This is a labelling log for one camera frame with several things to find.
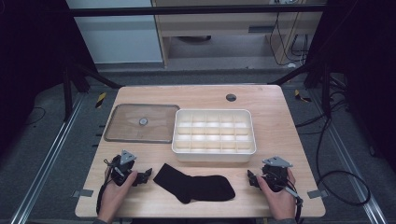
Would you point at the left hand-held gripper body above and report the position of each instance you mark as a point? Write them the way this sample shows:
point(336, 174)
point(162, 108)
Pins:
point(123, 169)

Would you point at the white divided storage box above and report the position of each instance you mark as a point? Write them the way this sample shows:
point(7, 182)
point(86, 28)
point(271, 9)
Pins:
point(213, 133)

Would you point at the transparent lid with round knob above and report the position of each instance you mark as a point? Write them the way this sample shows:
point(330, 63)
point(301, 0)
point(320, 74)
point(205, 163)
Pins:
point(137, 130)

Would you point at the grey tape piece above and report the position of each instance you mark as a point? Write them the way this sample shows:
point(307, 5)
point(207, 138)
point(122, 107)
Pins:
point(317, 194)
point(82, 193)

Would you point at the light wooden desk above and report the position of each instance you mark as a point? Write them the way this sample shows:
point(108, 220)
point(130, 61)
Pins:
point(218, 23)

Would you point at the yellow black striped tape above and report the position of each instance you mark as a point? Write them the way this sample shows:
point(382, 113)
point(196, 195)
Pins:
point(301, 96)
point(100, 100)

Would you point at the person's right hand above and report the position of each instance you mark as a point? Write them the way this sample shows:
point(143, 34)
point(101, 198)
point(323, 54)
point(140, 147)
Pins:
point(278, 202)

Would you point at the dark flat object under desk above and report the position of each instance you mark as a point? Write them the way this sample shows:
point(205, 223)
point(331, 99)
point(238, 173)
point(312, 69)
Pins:
point(194, 39)

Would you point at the black metal stand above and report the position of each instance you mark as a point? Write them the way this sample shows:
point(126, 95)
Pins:
point(326, 93)
point(67, 93)

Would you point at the aluminium floor rail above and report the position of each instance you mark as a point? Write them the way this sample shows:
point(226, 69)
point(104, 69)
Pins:
point(46, 158)
point(348, 158)

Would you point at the white cabinet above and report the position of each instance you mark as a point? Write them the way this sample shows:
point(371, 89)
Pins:
point(118, 37)

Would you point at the person's left hand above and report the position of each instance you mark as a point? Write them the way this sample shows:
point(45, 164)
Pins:
point(113, 196)

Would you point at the black sock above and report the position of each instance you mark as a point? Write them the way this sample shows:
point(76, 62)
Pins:
point(193, 186)

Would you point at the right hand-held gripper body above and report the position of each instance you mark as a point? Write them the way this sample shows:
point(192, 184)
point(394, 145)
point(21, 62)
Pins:
point(277, 174)

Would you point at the black horizontal frame bar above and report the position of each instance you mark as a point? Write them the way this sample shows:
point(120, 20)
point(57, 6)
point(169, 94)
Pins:
point(193, 10)

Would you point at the black curtain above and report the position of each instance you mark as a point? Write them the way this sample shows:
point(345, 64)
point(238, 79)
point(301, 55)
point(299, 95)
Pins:
point(28, 56)
point(367, 62)

